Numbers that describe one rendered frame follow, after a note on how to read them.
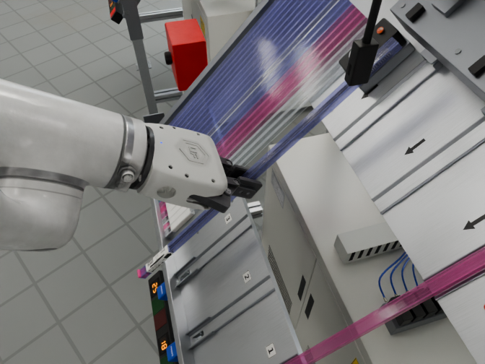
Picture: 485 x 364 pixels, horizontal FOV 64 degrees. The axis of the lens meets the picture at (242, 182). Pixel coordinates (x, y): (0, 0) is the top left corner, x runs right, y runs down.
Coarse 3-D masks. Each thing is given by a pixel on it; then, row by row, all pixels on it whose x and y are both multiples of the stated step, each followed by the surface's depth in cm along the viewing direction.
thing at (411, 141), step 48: (384, 0) 55; (384, 96) 50; (432, 96) 46; (384, 144) 48; (432, 144) 44; (480, 144) 40; (384, 192) 46; (432, 192) 42; (480, 192) 39; (432, 240) 41; (480, 240) 38; (480, 288) 37; (480, 336) 35
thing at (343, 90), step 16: (384, 48) 43; (400, 48) 43; (336, 96) 46; (320, 112) 47; (304, 128) 48; (288, 144) 49; (272, 160) 51; (256, 176) 52; (192, 224) 58; (176, 240) 59; (144, 272) 63
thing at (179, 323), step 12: (156, 204) 78; (156, 216) 76; (156, 228) 75; (168, 240) 74; (168, 264) 70; (168, 276) 68; (168, 288) 67; (168, 300) 66; (180, 300) 66; (180, 312) 65; (180, 324) 63; (180, 336) 62; (180, 348) 60; (180, 360) 59; (192, 360) 60
